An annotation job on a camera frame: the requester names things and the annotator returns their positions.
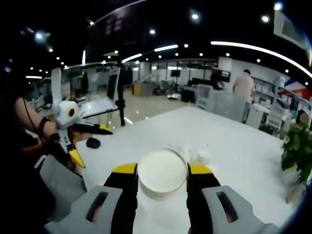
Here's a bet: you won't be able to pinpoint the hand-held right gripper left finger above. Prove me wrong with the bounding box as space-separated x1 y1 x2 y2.
52 162 139 234

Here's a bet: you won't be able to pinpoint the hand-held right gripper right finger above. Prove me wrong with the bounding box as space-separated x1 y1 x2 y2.
186 162 280 234

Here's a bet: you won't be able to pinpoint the white paper cup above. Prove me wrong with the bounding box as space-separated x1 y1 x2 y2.
136 148 189 200

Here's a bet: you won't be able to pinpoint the person's left hand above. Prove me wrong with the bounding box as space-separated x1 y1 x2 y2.
47 121 63 151

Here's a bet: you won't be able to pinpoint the black computer mouse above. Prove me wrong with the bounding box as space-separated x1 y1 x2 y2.
86 137 101 149

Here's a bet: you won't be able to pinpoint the grey office chair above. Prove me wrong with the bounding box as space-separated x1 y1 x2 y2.
35 153 88 222
209 90 246 122

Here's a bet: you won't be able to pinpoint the black tripod pole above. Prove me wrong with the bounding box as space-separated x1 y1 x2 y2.
114 50 128 127

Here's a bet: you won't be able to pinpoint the white table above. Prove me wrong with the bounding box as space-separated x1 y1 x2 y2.
45 106 303 234

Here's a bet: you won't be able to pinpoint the wooden cabinet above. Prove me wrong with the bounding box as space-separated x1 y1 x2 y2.
131 82 155 98

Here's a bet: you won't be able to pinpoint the person's own body dark clothing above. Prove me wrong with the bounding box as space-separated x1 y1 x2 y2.
0 73 57 227

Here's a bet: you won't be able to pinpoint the straight ceiling light strip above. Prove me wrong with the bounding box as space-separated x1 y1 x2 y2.
154 44 179 53
121 53 143 63

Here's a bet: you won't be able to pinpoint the small beige pot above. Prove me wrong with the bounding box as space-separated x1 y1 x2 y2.
285 180 306 205

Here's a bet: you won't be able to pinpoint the black monitor on stand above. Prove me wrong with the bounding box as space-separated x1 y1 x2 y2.
170 70 182 98

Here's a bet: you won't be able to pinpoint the white mesh chair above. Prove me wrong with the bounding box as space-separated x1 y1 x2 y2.
197 84 212 109

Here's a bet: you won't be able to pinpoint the green potted plant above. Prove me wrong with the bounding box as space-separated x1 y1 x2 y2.
281 122 312 185

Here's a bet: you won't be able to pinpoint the group of round ceiling spotlights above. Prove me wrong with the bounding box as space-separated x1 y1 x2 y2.
7 2 291 74

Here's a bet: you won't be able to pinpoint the white storage shelves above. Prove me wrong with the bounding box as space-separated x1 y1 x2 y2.
253 77 293 108

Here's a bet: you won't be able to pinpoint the curved ceiling light strip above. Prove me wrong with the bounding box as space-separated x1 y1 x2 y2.
211 40 312 81

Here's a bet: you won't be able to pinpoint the ceiling air conditioner vent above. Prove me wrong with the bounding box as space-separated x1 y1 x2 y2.
273 11 312 51

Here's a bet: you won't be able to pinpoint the black wrist strap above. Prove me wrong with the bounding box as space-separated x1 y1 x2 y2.
39 116 51 134

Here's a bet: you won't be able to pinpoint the black cable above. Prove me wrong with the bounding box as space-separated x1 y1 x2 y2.
22 97 42 142

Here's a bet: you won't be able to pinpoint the wall screen red picture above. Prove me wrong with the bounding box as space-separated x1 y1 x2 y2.
211 69 231 83

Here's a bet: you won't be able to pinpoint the red blue wall banner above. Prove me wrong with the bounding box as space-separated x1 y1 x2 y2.
279 79 312 96

